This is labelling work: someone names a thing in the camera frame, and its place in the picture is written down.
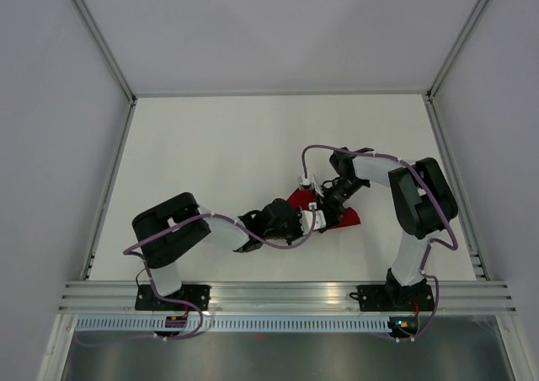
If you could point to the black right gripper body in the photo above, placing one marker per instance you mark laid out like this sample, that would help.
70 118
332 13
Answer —
338 194

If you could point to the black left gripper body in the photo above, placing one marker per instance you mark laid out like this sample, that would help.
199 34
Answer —
290 231

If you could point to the red cloth napkin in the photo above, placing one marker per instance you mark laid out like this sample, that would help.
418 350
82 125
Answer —
299 200

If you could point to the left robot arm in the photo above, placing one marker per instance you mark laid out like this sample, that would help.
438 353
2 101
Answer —
168 231

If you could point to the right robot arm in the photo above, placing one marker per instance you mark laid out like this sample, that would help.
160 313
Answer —
424 207

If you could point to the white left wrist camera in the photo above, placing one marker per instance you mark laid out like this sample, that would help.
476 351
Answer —
312 219

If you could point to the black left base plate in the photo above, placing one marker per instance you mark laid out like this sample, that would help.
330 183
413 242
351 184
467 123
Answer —
198 295

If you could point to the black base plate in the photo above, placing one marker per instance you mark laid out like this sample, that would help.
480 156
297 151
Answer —
198 295
382 298

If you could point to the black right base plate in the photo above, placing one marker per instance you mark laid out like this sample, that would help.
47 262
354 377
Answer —
382 298

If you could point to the white slotted cable duct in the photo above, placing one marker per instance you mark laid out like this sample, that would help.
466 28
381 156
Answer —
235 323

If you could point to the aluminium front rail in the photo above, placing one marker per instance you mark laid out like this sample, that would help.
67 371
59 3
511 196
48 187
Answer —
456 298

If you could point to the right aluminium frame post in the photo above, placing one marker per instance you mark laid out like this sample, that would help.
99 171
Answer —
464 34

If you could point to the aluminium frame post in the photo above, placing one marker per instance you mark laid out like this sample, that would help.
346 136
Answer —
90 24
464 34

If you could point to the left aluminium frame post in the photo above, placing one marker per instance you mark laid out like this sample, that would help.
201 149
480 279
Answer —
90 24

